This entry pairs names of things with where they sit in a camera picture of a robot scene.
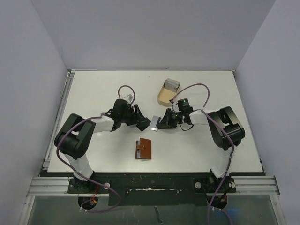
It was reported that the brown leather card holder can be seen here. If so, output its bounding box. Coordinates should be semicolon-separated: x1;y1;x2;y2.
135;138;152;160

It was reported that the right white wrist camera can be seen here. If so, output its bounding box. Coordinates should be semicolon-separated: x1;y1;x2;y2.
169;99;177;108

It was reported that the aluminium rail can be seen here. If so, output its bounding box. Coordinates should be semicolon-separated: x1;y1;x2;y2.
229;176;280;195
27;177;69;196

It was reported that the black credit card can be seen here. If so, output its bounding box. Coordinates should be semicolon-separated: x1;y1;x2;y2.
136;118;151;132

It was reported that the aluminium rail front left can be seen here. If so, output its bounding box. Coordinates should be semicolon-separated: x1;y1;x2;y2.
27;177;69;196

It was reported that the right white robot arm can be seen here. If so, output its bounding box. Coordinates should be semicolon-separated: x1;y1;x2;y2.
156;98;246;192

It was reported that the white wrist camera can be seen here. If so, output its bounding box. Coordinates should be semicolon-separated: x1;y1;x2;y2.
119;94;134;103
169;99;177;108

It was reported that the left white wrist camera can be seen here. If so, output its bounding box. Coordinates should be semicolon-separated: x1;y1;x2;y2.
119;94;134;103

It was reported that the tan oval cardboard tray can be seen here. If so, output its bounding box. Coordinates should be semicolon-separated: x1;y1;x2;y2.
157;86;177;107

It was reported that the aluminium rail front right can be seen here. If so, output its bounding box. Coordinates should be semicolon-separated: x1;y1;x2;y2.
229;176;280;195

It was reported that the silver striped credit card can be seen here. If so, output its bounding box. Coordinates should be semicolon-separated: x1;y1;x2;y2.
149;116;161;132

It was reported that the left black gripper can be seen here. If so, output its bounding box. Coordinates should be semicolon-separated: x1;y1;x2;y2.
120;105;145;126

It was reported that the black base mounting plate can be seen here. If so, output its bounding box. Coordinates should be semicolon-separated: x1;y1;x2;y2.
67;174;236;206

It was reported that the aluminium rail left edge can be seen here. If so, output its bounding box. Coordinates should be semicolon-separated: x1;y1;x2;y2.
42;70;75;170

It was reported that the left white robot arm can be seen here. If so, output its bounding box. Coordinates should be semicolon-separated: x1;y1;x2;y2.
54;99;150;193

